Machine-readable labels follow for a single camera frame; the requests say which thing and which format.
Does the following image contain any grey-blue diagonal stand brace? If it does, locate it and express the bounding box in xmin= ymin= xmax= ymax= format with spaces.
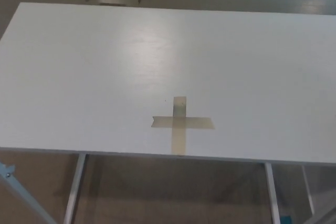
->
xmin=0 ymin=161 xmax=55 ymax=224

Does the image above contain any grey diagonal metal bar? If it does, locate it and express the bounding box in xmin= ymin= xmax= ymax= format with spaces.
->
xmin=304 ymin=202 xmax=336 ymax=224

